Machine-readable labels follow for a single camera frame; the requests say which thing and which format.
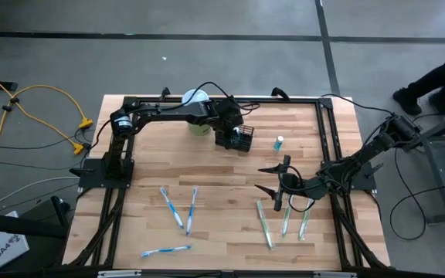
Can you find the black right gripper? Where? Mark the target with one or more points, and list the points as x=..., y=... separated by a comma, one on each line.
x=299, y=183

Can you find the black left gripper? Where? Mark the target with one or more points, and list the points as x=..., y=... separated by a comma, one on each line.
x=228, y=114

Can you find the green toothbrush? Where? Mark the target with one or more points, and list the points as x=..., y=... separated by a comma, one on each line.
x=265, y=223
x=304, y=226
x=285, y=224

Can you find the blue toothbrush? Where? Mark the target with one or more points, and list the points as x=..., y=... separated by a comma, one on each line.
x=191, y=211
x=172, y=207
x=166, y=250

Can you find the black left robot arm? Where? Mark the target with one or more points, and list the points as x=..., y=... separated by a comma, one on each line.
x=168, y=112

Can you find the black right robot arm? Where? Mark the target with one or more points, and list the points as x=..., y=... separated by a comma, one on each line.
x=365, y=154

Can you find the green disinfecting wipes canister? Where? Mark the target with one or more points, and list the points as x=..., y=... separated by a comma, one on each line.
x=199, y=130

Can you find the person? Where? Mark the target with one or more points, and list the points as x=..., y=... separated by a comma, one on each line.
x=439, y=79

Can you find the black stand foot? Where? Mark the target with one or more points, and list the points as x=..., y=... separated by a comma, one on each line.
x=14, y=226

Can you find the black frame clamp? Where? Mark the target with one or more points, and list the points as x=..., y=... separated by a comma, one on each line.
x=164, y=93
x=280, y=92

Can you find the silver metal bracket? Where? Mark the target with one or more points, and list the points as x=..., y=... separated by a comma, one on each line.
x=334, y=275
x=118, y=274

